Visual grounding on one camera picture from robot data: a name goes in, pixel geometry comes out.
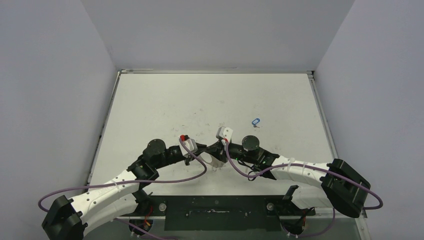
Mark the clear plastic keyring holder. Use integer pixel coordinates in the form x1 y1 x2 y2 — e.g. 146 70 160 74
198 152 225 172

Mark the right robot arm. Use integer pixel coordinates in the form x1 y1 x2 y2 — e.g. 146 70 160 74
203 135 371 218

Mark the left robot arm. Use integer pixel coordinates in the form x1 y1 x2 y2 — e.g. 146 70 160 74
41 135 207 240

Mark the blue tagged key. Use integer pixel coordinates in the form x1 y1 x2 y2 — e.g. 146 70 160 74
252 118 261 128

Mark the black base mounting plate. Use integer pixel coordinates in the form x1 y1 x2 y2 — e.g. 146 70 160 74
127 195 316 231

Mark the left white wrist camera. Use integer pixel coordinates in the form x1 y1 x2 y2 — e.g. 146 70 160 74
179 135 198 156

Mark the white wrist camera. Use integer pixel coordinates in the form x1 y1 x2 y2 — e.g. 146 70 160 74
179 135 198 156
216 126 234 143

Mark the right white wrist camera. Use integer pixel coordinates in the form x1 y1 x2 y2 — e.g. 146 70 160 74
216 126 234 143

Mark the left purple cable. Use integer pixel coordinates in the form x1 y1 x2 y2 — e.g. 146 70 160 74
37 135 208 240

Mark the aluminium front rail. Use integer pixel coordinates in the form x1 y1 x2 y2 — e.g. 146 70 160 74
70 192 367 221

